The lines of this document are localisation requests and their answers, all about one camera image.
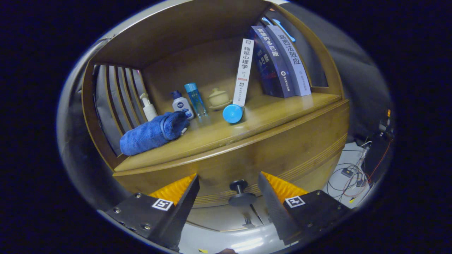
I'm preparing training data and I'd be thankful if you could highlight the clear blue bottle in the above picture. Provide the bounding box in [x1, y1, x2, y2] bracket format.
[184, 83, 208, 117]

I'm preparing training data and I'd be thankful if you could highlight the wooden cabinet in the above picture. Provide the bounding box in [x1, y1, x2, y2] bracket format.
[81, 0, 351, 226]

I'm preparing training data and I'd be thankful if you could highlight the rolled blue towel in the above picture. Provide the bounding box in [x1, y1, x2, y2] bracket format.
[119, 111, 191, 156]

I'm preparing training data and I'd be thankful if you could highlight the white book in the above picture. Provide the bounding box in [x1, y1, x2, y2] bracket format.
[232, 38, 255, 106]

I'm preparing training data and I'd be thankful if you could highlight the black and orange tool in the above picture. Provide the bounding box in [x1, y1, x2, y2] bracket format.
[378, 109, 394, 140]

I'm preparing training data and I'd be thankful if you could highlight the white lotion bottle blue cap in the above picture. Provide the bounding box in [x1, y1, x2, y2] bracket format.
[171, 90, 195, 120]

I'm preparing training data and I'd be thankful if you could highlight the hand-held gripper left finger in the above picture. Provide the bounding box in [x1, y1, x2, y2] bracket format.
[105, 173, 200, 249]

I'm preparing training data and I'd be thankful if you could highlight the dark blue book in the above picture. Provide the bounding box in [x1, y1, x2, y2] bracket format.
[249, 25, 295, 98]

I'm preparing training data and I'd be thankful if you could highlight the tangle of cables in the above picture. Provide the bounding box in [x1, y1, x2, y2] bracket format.
[327, 141, 392, 203]

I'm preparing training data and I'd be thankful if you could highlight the light purple book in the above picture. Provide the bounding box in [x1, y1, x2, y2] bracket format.
[266, 25, 312, 96]

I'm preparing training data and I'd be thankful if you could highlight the white pump bottle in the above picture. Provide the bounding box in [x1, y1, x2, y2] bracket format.
[139, 92, 159, 122]

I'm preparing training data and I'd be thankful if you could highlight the wooden countertop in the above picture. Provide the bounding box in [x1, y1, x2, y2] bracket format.
[114, 92, 348, 173]

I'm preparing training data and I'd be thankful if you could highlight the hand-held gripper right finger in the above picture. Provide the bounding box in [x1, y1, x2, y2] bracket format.
[257, 171, 353, 246]

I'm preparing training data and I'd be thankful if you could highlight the blue and white tube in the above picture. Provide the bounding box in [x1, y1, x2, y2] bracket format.
[222, 103, 245, 124]

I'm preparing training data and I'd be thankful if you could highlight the beige lidded teacup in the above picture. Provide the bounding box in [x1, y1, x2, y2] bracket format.
[208, 88, 233, 110]

